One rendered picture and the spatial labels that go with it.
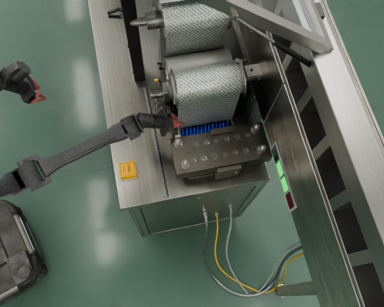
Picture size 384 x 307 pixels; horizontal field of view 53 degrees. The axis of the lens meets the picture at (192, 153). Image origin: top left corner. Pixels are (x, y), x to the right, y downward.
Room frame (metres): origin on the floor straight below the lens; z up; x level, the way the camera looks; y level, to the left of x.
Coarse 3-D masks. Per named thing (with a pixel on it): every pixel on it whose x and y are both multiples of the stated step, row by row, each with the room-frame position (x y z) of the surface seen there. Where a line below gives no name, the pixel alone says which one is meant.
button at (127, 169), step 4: (120, 164) 0.52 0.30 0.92; (124, 164) 0.52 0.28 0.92; (128, 164) 0.52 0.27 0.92; (132, 164) 0.52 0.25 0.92; (120, 168) 0.50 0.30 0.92; (124, 168) 0.50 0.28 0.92; (128, 168) 0.50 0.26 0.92; (132, 168) 0.51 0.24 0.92; (120, 172) 0.48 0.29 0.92; (124, 172) 0.48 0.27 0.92; (128, 172) 0.48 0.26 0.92; (132, 172) 0.49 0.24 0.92; (136, 172) 0.49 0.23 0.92; (120, 176) 0.46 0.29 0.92; (124, 176) 0.47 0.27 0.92; (128, 176) 0.47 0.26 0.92; (132, 176) 0.47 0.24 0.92; (136, 176) 0.48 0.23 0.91
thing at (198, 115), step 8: (216, 104) 0.72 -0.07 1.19; (224, 104) 0.73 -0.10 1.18; (232, 104) 0.74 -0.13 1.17; (184, 112) 0.68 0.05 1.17; (192, 112) 0.69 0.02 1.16; (200, 112) 0.70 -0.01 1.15; (208, 112) 0.71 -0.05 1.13; (216, 112) 0.72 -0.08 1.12; (224, 112) 0.73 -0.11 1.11; (232, 112) 0.74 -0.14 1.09; (184, 120) 0.68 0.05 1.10; (192, 120) 0.69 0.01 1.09; (200, 120) 0.70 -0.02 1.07; (208, 120) 0.71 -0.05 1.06; (216, 120) 0.72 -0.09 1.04; (224, 120) 0.73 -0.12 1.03; (184, 128) 0.68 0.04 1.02
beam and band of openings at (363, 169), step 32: (288, 64) 0.71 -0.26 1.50; (320, 64) 0.62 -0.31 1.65; (320, 96) 0.54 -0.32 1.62; (352, 96) 0.53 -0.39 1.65; (320, 128) 0.53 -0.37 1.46; (352, 128) 0.44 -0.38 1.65; (320, 160) 0.43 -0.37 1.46; (352, 160) 0.36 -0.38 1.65; (352, 192) 0.29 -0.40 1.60; (352, 224) 0.25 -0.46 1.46; (352, 256) 0.16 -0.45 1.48
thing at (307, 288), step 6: (258, 114) 0.98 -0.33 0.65; (258, 120) 0.96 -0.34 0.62; (264, 126) 0.96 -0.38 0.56; (306, 282) 0.16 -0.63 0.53; (312, 282) 0.15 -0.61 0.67; (276, 288) 0.14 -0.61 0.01; (282, 288) 0.14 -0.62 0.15; (288, 288) 0.13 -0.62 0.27; (294, 288) 0.13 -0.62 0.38; (300, 288) 0.13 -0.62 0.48; (306, 288) 0.13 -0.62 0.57; (312, 288) 0.12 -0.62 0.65; (282, 294) 0.11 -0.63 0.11; (288, 294) 0.10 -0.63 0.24; (294, 294) 0.10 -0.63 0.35; (300, 294) 0.10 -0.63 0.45; (306, 294) 0.10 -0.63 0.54; (312, 294) 0.10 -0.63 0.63
